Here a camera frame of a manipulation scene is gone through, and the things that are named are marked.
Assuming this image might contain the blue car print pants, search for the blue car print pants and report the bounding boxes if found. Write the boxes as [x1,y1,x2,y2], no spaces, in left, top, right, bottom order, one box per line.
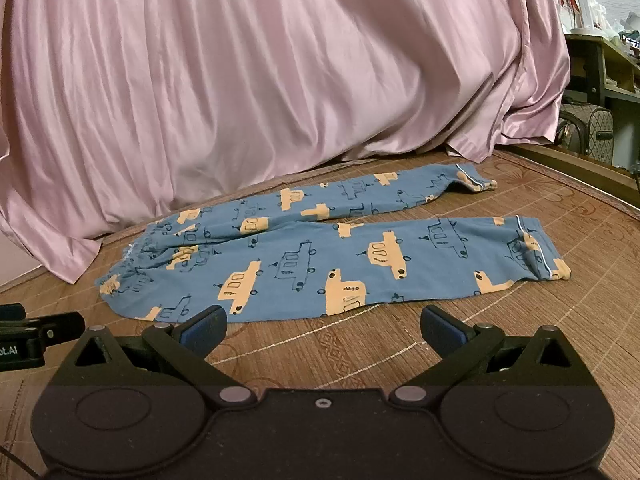
[96,164,570,323]

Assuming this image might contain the brown patterned handbag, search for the brown patterned handbag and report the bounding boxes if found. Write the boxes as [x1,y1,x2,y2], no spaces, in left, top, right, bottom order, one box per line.
[554,102,614,165]

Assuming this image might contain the pink satin bed sheet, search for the pink satin bed sheet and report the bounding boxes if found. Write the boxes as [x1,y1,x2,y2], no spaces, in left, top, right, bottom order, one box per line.
[1,0,570,283]

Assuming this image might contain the wooden shelf unit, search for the wooden shelf unit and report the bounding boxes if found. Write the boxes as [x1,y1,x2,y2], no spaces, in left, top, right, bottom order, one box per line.
[565,34,639,169]

